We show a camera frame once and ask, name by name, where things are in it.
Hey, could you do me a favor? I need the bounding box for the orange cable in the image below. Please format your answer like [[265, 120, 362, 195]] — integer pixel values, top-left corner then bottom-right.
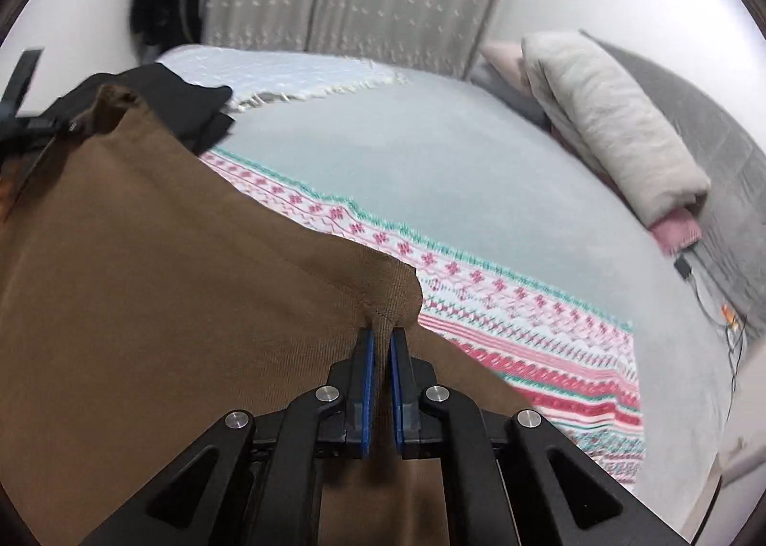
[[721, 303, 746, 337]]

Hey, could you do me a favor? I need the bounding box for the bed with grey sheet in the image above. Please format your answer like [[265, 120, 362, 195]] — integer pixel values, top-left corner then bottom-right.
[[156, 44, 743, 529]]

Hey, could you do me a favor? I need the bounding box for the pink folded cloth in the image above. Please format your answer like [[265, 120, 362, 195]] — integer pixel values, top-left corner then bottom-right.
[[649, 205, 704, 256]]

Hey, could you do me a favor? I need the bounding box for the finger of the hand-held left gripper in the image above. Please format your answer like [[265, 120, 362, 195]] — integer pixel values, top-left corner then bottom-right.
[[0, 48, 83, 164]]

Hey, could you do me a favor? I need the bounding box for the patterned knit blanket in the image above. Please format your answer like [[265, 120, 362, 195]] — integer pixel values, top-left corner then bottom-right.
[[200, 148, 647, 493]]

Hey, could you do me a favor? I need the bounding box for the white pillow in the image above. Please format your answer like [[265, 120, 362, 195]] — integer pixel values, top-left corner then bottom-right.
[[520, 32, 713, 224]]

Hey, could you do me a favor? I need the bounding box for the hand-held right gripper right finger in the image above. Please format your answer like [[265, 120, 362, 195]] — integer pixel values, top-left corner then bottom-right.
[[389, 327, 689, 546]]

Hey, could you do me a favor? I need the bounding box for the grey pillow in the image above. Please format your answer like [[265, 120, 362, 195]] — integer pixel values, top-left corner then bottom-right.
[[470, 61, 552, 128]]

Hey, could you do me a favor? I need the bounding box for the brown corduroy coat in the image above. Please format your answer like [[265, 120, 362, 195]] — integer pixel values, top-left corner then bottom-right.
[[0, 82, 540, 546]]

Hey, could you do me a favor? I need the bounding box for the pink pillow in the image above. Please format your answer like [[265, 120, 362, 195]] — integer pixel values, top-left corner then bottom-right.
[[479, 40, 533, 98]]

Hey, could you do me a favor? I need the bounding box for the grey padded headboard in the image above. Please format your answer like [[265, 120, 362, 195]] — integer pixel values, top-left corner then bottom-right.
[[580, 32, 766, 344]]

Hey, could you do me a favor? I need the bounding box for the white lace cloth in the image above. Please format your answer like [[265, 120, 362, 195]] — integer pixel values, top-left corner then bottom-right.
[[156, 44, 408, 113]]

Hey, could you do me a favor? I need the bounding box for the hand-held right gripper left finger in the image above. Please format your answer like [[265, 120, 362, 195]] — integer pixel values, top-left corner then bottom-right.
[[78, 327, 378, 546]]

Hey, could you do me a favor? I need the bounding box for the black cable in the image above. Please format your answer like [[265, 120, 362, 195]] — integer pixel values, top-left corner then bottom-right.
[[688, 277, 749, 421]]

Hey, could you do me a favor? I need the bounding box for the black garment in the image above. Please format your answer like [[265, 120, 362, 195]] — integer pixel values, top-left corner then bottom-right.
[[60, 64, 234, 152]]

